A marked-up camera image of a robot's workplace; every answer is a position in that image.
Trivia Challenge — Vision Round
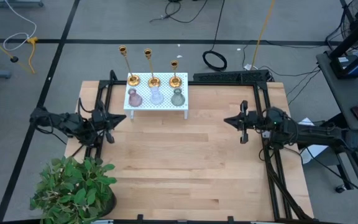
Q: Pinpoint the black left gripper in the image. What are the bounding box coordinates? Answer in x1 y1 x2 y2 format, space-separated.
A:
91 108 127 144

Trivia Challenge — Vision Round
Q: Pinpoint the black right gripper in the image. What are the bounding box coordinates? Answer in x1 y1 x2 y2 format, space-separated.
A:
223 100 262 144

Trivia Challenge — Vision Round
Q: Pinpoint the pink ribbed glass candle holder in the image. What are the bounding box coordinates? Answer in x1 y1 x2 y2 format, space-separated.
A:
127 88 144 108

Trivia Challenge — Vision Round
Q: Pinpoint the tall gold candlestick holder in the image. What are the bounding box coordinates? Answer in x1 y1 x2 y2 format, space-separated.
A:
118 45 141 88

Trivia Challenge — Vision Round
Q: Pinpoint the clear ribbed glass candle holder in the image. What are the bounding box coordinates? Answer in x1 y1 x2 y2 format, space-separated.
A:
149 86 165 106

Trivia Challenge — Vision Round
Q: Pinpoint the medium gold candlestick holder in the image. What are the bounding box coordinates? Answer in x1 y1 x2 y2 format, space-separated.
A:
144 48 162 89

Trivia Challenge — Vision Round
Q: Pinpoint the green ribbed glass candle holder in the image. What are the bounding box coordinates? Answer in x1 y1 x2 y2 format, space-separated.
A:
170 88 186 108

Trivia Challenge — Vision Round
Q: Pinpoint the short gold candlestick holder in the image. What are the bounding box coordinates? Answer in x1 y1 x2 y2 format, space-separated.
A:
168 60 183 89

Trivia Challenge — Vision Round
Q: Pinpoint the white perforated metal shelf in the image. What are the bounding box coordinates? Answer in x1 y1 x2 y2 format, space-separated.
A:
123 72 189 121

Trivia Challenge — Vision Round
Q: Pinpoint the large green leafy plant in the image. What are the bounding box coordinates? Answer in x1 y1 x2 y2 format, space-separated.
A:
29 155 118 224

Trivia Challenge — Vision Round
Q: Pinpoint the white paper sheet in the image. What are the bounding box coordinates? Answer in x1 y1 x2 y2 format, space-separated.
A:
296 117 329 166

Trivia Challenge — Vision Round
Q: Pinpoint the black plant pot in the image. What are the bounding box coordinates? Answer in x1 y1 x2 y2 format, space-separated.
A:
99 192 118 218

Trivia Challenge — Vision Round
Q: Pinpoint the grey equipment cart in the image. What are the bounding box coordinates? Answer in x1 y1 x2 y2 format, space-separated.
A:
315 42 358 206

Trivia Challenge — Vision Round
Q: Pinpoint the black monitor stand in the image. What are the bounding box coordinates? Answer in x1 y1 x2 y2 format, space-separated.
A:
327 7 358 79

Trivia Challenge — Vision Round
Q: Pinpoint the black aluminium rig frame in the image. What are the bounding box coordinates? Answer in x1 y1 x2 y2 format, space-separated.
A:
84 70 316 224

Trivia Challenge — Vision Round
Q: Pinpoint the coiled black cable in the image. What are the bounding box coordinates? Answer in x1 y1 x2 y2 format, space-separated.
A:
201 0 229 73

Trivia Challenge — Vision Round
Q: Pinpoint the yellow hanging cord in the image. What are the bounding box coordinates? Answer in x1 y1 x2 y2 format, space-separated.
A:
249 0 276 71

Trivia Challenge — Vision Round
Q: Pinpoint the yellow extension cord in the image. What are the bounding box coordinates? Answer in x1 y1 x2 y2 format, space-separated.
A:
0 29 39 75

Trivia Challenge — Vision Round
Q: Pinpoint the white floor cable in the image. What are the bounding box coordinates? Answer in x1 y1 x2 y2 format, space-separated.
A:
2 0 38 52

